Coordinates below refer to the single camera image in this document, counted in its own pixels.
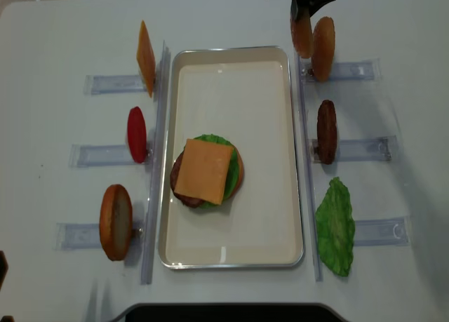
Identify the upright orange cheese slice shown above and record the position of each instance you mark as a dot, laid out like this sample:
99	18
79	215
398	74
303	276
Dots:
145	58

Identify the clear holder top left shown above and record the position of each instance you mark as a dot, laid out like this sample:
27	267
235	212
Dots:
98	84

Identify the green lettuce on burger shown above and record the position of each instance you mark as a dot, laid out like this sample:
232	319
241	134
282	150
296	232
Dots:
233	170

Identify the clear holder top right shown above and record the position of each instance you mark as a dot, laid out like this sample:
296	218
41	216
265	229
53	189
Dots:
366	70

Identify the white metal-rimmed tray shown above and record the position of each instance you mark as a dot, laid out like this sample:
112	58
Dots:
243	95

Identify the long clear rail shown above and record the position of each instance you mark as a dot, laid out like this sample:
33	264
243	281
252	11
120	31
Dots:
154	167
307	170

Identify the upright red tomato slice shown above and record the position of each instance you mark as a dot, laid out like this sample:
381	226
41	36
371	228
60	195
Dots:
137	135

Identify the clear holder bottom right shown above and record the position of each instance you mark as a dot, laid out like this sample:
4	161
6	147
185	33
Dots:
386	232

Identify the clear holder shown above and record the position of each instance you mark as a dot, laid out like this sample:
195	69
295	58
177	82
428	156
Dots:
386	232
70	236
86	156
375	149
98	84
366	70

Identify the upright green lettuce leaf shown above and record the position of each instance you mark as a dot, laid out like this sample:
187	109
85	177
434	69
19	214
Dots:
335	228

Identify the upright bun half left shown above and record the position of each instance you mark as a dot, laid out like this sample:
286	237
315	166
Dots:
116	222

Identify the right long clear rail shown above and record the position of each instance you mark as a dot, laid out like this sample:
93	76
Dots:
307	170

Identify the clear holder middle left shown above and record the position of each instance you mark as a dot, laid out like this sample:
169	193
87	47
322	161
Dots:
86	156

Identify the black base bottom edge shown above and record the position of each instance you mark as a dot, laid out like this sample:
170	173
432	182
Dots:
232	312

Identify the orange cheese slice on burger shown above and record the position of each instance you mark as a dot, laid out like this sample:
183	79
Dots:
203	171

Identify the clear holder middle right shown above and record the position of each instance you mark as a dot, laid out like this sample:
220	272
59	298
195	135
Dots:
375	149

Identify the brown object left edge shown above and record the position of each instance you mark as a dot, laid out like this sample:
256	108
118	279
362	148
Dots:
3	267

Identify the clear holder bottom left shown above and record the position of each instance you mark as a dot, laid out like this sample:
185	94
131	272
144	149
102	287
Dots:
70	236

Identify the upright brown meat patty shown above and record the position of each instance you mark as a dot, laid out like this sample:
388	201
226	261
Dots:
327	132

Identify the brown patty on burger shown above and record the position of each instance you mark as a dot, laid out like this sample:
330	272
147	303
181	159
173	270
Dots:
187	201

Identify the left long clear rail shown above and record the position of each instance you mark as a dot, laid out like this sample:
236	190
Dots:
154	167

